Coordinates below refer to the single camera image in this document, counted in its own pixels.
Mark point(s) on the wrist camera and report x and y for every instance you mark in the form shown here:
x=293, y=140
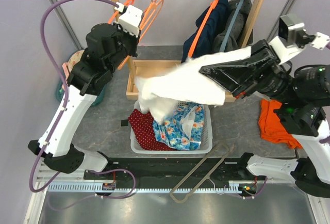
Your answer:
x=130, y=19
x=291, y=39

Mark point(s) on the blue floral garment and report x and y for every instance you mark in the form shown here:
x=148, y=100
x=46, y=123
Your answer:
x=182, y=130

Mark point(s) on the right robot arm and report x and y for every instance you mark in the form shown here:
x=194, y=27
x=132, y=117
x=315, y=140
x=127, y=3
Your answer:
x=303, y=97

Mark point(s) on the white plastic basket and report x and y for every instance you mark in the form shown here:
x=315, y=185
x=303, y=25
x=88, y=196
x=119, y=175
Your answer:
x=205, y=147

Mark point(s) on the white shirt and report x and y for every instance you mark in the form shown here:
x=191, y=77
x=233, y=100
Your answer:
x=160, y=94

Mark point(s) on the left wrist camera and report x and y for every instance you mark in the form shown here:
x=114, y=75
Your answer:
x=130, y=19

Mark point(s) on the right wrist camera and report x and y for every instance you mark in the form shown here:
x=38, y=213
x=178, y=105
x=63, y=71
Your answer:
x=291, y=39

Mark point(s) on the orange hanger with white shirt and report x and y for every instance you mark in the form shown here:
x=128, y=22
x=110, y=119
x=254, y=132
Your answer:
x=150, y=14

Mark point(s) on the red polka dot skirt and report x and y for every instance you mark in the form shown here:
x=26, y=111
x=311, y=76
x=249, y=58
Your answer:
x=142, y=125

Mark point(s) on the blue grey hanger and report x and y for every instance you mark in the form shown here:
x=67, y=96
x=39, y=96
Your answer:
x=232, y=22

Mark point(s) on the floral oven mitt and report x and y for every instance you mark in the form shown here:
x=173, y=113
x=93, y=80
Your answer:
x=73, y=60

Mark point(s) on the dark blue denim garment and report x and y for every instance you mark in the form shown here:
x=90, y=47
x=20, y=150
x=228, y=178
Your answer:
x=208, y=33

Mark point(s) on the orange cloth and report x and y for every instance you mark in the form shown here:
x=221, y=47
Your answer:
x=270, y=127

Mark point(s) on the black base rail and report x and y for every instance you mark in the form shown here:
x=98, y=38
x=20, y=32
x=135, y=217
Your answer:
x=157, y=173

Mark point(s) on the grey dotted garment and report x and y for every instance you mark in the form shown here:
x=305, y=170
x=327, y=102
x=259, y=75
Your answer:
x=237, y=29

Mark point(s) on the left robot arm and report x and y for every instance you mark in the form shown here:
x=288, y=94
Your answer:
x=107, y=46

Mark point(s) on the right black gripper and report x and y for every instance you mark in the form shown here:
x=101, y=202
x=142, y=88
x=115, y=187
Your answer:
x=243, y=77

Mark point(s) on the teal plastic tray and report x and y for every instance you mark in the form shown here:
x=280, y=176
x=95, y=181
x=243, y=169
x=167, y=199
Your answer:
x=59, y=93

